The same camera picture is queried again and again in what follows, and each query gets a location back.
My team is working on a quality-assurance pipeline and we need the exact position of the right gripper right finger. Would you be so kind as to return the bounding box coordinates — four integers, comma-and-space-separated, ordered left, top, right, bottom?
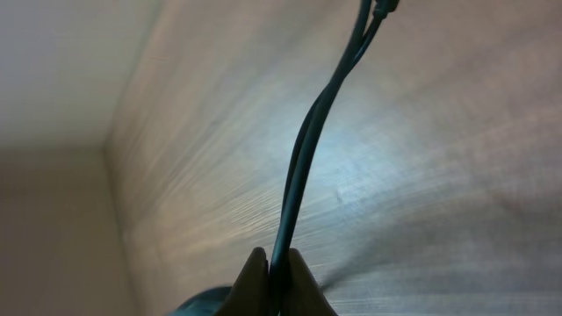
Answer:
280, 248, 337, 316

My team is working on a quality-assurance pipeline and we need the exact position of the black usb cable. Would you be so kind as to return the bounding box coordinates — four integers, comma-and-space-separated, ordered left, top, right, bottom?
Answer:
268, 0, 400, 316

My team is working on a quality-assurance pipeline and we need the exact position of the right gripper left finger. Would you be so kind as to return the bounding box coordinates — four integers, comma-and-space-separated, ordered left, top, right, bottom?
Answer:
215, 248, 269, 316

